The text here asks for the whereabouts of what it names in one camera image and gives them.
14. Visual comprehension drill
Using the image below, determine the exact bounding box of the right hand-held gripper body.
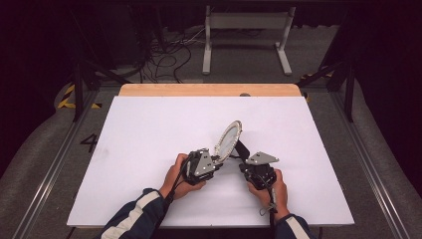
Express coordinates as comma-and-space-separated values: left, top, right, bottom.
239, 150, 281, 191

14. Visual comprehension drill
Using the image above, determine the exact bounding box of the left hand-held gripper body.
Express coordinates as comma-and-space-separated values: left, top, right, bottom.
181, 147, 223, 186

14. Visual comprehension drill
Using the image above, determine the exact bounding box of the black cloth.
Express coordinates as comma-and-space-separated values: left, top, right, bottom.
233, 138, 252, 163

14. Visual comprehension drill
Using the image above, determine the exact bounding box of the round silver-rimmed mirror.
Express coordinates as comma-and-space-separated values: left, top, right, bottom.
213, 119, 243, 163

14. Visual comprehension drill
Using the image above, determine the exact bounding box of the person's right hand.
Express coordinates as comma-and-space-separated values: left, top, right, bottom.
247, 168, 289, 222

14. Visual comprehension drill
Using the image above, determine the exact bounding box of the person's left hand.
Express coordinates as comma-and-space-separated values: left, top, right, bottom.
158, 152, 207, 201

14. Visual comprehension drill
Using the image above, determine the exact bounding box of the white board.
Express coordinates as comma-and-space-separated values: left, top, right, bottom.
67, 96, 355, 229

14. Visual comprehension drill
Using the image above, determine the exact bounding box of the wooden table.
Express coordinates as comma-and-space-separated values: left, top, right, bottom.
118, 83, 303, 98

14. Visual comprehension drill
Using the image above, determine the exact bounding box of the black metal stand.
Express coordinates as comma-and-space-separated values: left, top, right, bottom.
71, 62, 131, 123
297, 61, 356, 123

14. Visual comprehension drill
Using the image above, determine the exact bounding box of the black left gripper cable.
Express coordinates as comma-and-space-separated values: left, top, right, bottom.
154, 158, 192, 233

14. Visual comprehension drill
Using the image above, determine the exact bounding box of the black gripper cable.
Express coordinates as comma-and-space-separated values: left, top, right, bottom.
154, 158, 192, 233
259, 184, 279, 239

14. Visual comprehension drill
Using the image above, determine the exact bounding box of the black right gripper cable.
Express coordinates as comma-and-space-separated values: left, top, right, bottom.
259, 184, 279, 239

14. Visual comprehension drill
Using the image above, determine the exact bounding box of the aluminium floor rail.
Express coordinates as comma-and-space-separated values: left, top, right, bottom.
11, 90, 102, 239
330, 90, 413, 239

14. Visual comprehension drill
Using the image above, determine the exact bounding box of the tangle of black floor cables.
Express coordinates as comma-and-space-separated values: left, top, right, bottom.
137, 28, 207, 84

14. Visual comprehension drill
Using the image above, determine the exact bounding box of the white metal desk frame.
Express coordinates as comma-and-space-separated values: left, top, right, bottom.
202, 5, 297, 77

